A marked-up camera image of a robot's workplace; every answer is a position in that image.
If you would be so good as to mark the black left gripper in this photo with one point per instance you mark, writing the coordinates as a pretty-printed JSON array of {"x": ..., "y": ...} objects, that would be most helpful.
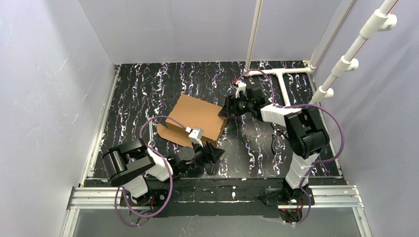
[{"x": 208, "y": 154}]

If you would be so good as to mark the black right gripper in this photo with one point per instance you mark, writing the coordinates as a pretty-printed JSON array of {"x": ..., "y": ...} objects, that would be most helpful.
[{"x": 231, "y": 106}]

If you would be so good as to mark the brown cardboard box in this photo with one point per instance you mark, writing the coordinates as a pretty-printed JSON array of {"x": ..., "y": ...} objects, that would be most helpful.
[{"x": 193, "y": 113}]

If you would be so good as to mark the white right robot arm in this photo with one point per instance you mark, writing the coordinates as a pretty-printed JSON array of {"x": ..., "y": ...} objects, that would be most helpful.
[{"x": 306, "y": 133}]

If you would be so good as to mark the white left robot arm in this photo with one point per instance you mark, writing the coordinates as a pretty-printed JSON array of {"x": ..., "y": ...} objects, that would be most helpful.
[{"x": 127, "y": 163}]

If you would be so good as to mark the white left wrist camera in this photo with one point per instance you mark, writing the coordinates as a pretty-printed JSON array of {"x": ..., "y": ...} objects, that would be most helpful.
[{"x": 195, "y": 135}]

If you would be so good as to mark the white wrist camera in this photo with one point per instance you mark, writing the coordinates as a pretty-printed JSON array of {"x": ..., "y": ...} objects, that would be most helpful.
[
  {"x": 240, "y": 87},
  {"x": 195, "y": 135}
]

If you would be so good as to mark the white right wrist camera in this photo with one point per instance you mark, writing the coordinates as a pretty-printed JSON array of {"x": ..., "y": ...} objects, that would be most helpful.
[{"x": 240, "y": 87}]

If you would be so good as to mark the black handled pliers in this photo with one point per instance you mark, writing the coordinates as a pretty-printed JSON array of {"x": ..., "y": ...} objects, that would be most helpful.
[{"x": 278, "y": 137}]

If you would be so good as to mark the white PVC pipe frame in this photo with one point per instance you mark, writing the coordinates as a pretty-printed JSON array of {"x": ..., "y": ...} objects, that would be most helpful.
[{"x": 311, "y": 64}]

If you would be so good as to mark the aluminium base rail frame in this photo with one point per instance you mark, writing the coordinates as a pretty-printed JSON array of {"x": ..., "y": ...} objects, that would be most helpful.
[{"x": 220, "y": 197}]

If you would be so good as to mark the white PVC camera pole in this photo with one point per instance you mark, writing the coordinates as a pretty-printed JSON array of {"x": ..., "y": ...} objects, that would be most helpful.
[{"x": 380, "y": 20}]

